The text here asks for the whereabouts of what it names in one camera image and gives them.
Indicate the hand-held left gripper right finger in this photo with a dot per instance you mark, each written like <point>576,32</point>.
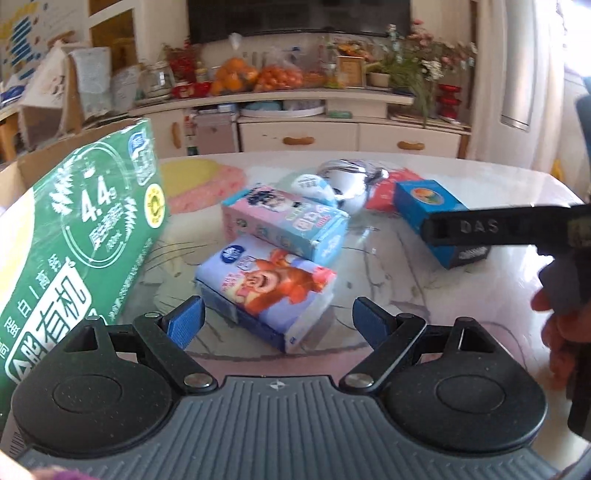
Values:
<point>371,321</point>

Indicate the pink flower bouquet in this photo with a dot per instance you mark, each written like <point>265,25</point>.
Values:
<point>429,60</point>

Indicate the black television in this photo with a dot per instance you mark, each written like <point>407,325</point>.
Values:
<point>300,21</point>

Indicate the white television cabinet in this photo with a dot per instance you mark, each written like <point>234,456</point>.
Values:
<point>323,134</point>

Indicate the glass jar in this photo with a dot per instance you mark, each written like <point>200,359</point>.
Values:
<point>157,81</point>

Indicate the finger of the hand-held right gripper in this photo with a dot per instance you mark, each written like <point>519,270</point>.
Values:
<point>485,226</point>

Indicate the small green box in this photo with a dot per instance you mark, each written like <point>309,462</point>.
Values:
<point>339,114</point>

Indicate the blue white egg toy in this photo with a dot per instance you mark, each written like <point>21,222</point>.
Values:
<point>311,184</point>

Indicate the wooden picture frame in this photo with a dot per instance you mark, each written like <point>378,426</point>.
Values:
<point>351,71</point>

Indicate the wall poster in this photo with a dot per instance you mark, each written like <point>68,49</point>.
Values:
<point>27,41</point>

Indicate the person's left forearm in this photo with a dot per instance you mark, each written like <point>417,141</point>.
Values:
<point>57,474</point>

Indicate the pink box in cabinet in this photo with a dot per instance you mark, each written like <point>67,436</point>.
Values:
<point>214,134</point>

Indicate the red berry branches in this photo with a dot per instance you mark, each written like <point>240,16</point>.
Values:
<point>180,60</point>

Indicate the bag of small tangerines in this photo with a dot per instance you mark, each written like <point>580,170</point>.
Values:
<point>279,76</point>

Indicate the round white tray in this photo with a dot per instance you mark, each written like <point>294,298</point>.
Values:
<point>281,109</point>

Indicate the bear print tissue pack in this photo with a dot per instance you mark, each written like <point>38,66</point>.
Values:
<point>268,286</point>

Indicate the red patterned pouch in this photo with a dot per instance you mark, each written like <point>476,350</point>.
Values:
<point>383,194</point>

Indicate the white lace cloth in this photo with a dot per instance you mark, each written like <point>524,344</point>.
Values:
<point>92,83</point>

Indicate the white plant pot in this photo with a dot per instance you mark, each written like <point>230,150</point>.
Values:
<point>378,79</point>

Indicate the blue box with orange print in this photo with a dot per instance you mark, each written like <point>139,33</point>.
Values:
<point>429,198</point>

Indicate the cream curtain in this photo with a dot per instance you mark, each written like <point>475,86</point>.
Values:
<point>487,78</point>

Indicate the red flat box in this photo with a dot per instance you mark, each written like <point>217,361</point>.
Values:
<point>191,90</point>

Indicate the white standing air conditioner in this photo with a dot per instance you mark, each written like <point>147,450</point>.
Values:
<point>531,64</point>

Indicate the white wall shelf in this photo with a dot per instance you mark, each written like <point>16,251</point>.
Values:
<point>115,32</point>

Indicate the silver white toy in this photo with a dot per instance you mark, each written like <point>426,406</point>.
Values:
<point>351,184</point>

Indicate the person's right hand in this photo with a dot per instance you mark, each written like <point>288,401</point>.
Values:
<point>561,341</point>

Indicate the green printed cardboard box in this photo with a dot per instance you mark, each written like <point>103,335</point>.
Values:
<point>92,230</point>

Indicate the light blue pink box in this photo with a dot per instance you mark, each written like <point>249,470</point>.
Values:
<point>277,217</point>

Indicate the red candle holder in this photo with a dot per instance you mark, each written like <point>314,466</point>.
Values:
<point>449,101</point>

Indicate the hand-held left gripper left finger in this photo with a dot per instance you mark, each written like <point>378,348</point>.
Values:
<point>187,321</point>

